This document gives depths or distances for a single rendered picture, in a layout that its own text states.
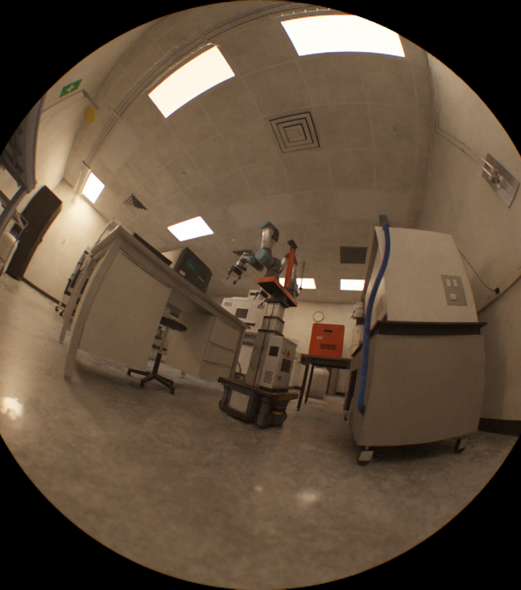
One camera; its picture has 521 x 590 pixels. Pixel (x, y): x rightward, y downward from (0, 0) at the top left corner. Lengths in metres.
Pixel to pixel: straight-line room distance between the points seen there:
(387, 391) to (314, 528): 0.65
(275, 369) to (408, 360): 0.87
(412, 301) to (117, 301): 1.65
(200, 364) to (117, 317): 0.91
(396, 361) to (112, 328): 1.50
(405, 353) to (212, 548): 0.99
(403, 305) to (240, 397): 1.20
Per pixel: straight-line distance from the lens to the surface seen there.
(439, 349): 1.08
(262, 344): 1.47
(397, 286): 1.10
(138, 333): 1.22
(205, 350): 1.70
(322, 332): 2.32
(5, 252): 4.22
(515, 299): 1.69
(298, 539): 0.58
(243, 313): 2.82
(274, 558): 0.53
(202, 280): 1.59
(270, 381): 1.32
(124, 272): 1.15
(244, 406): 1.34
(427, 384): 1.03
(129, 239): 1.14
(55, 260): 5.77
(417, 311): 1.08
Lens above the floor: 0.45
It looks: 23 degrees up
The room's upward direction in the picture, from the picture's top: 14 degrees clockwise
